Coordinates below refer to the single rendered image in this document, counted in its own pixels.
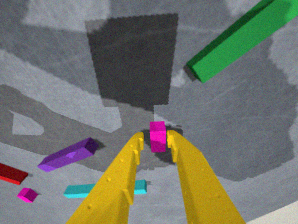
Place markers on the turquoise rod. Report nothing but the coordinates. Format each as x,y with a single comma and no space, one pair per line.
77,191

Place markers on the purple rod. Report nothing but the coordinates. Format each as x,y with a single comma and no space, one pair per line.
71,154

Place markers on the green rod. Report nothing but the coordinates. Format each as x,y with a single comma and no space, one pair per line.
257,24

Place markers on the magenta rod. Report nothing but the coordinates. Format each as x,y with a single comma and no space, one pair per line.
158,136
27,194

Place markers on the red flat bar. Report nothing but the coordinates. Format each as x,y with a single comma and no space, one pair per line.
12,175

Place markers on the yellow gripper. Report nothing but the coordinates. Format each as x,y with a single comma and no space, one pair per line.
205,200

